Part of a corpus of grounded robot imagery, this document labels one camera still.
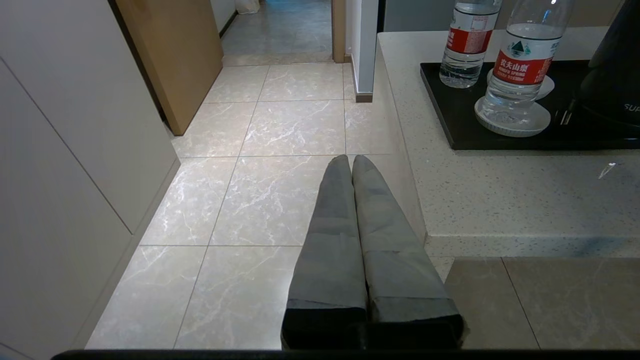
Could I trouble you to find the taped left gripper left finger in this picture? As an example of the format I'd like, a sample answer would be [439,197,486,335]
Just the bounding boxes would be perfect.
[281,154,369,349]

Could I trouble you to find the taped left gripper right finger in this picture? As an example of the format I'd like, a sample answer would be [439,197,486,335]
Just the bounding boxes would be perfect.
[352,154,466,349]

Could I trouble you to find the clear red-capped water bottle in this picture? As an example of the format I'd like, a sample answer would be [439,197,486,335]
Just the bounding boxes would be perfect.
[481,0,576,126]
[439,0,502,89]

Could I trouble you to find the black electric kettle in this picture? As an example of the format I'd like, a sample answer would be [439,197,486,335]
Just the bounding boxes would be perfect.
[579,0,640,127]

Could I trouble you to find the black rectangular serving tray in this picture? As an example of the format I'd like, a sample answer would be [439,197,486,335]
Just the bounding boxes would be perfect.
[420,59,640,151]

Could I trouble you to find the white ribbed saucer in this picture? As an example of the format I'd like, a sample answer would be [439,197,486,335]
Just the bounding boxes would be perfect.
[474,95,552,138]
[486,67,556,100]

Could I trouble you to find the narrow wooden door panel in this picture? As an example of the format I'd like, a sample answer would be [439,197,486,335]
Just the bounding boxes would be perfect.
[331,0,347,63]

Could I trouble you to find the wooden entrance door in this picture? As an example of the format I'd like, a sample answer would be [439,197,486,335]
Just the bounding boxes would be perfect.
[114,0,224,136]

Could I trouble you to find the silver refrigerator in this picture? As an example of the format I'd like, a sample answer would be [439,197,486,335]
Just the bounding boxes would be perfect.
[377,0,458,32]

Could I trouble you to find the beige shoe cabinet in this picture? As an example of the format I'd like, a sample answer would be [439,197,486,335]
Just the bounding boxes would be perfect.
[0,0,181,360]

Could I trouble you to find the beige kitchen base cabinets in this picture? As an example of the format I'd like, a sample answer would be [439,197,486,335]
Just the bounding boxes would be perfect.
[570,0,627,29]

